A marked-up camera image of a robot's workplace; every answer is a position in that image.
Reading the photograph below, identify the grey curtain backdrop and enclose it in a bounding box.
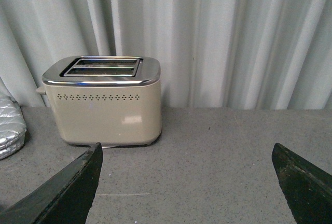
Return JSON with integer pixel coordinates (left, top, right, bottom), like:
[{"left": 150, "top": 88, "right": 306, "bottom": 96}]
[{"left": 1, "top": 0, "right": 331, "bottom": 109}]

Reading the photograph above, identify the upper silver quilted oven mitt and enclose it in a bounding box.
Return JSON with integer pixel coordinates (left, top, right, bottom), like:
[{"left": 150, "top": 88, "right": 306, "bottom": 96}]
[{"left": 1, "top": 96, "right": 26, "bottom": 150}]

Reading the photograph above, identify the beige two-slot toaster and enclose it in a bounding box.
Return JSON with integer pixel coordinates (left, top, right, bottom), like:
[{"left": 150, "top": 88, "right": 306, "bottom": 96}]
[{"left": 37, "top": 56, "right": 162, "bottom": 147}]

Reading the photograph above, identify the lower silver quilted oven mitt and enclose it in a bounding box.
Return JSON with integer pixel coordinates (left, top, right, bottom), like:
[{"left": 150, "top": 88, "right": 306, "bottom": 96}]
[{"left": 1, "top": 134, "right": 25, "bottom": 160}]

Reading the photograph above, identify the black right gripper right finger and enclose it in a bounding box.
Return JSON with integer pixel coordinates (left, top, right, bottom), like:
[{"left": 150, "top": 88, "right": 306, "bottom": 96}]
[{"left": 271, "top": 143, "right": 331, "bottom": 223}]

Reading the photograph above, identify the silver quilted oven mitt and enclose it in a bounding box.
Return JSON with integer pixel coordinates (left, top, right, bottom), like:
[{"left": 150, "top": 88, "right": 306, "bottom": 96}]
[
  {"left": 1, "top": 134, "right": 25, "bottom": 160},
  {"left": 1, "top": 96, "right": 26, "bottom": 150}
]

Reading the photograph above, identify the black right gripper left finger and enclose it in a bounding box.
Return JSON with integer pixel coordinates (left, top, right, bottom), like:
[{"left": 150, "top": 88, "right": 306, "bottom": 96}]
[{"left": 1, "top": 143, "right": 103, "bottom": 223}]

